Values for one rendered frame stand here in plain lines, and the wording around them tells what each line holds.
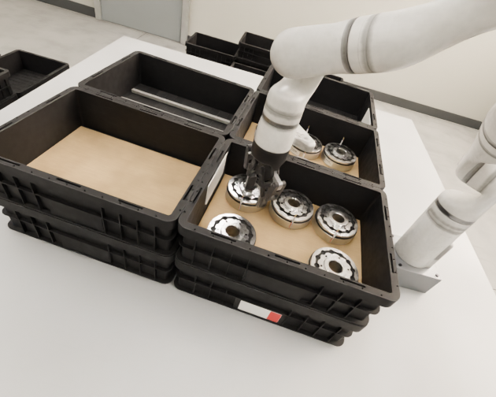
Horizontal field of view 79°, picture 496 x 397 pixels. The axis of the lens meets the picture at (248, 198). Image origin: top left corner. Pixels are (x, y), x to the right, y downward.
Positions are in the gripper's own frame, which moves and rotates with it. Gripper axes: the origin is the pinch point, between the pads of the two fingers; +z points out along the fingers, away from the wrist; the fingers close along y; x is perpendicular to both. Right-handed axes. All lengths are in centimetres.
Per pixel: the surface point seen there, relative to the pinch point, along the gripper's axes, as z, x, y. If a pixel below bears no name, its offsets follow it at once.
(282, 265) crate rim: -4.6, -6.6, 20.8
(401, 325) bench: 17.6, 27.7, 35.2
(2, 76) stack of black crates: 30, -59, -115
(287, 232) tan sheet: 4.7, 4.8, 9.6
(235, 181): 1.8, -2.2, -6.1
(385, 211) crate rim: -5.0, 23.1, 16.5
